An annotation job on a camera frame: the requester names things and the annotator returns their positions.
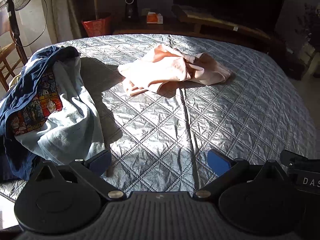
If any orange tissue box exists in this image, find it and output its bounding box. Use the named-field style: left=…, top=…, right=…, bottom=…
left=146, top=12, right=163, bottom=24

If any light blue cartoon shirt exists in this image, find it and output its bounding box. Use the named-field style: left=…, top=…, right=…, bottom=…
left=16, top=57, right=105, bottom=165

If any beige curtain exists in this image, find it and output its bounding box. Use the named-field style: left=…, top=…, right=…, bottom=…
left=49, top=0, right=82, bottom=43

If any silver quilted mat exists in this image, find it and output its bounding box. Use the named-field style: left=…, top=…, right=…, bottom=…
left=0, top=34, right=318, bottom=203

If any wall power socket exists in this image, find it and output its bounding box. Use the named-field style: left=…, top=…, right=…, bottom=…
left=141, top=8, right=150, bottom=16

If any red plant pot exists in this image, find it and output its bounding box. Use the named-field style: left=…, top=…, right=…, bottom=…
left=81, top=12, right=112, bottom=37

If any pink garment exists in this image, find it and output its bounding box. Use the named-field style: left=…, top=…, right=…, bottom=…
left=118, top=44, right=232, bottom=96

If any navy blue garment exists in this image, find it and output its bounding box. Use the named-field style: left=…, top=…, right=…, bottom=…
left=1, top=46, right=79, bottom=182

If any wooden chair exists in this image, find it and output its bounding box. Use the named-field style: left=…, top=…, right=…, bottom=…
left=0, top=10, right=25, bottom=93

